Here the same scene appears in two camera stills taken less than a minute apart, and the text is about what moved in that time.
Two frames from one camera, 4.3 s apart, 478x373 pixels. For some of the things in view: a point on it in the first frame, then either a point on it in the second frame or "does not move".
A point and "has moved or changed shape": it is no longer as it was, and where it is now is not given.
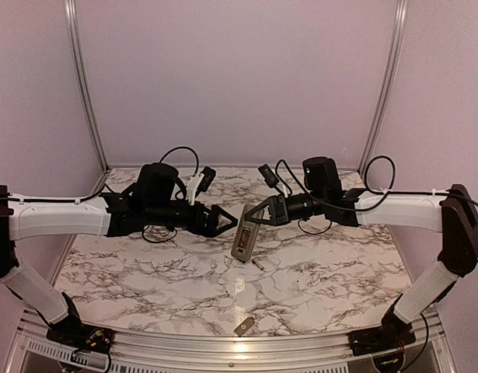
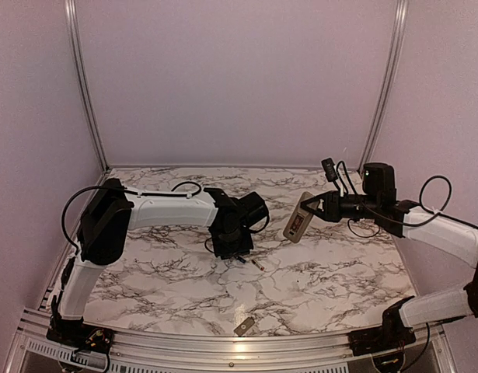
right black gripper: (279, 210) to (332, 210)
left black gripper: (211, 228) to (221, 251)
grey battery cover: (244, 326) does not move
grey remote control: (245, 235) has moved or changed shape
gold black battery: (259, 266) does not move
